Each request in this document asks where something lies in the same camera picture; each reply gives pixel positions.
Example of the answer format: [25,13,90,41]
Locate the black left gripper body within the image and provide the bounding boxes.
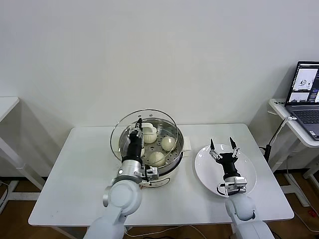
[122,131,145,162]

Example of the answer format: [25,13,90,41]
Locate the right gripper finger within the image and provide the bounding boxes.
[209,138,223,161]
[229,135,240,158]

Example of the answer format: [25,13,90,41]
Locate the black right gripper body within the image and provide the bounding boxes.
[215,152,241,179]

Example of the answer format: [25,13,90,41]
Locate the round glass pot lid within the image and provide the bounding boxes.
[110,108,179,165]

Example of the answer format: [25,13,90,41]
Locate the stainless steel steamer basket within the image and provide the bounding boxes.
[117,119,184,172]

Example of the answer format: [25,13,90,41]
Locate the white round plate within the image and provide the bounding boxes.
[194,143,257,199]

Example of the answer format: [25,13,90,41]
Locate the white electric cooker pot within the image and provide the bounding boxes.
[113,135,192,191]

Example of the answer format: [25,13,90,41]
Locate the white laptop side table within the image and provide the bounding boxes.
[268,98,319,207]

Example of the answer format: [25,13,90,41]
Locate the grey open laptop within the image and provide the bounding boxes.
[284,61,319,141]

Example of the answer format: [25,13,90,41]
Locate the white empty side table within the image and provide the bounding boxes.
[0,96,47,215]

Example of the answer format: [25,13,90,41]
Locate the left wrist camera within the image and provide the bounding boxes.
[143,165,160,186]

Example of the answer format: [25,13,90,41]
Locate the black cylindrical post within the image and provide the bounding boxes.
[264,144,272,165]

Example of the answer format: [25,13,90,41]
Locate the white laptop cable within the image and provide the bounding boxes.
[268,116,297,146]

